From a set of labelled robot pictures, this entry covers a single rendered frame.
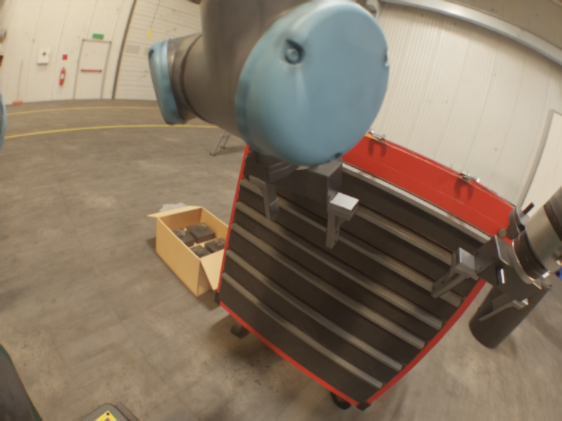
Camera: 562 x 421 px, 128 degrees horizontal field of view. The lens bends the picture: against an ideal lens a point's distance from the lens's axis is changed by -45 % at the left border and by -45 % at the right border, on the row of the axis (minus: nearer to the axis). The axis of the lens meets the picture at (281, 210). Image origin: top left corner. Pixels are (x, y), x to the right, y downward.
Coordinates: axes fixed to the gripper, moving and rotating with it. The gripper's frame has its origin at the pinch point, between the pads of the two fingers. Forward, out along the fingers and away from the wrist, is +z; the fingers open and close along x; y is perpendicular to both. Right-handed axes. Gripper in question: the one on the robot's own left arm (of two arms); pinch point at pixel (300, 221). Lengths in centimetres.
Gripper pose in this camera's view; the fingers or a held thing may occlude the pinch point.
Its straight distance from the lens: 46.5
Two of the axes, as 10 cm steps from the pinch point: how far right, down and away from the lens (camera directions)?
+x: -8.0, -3.4, 5.0
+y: 6.0, -5.5, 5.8
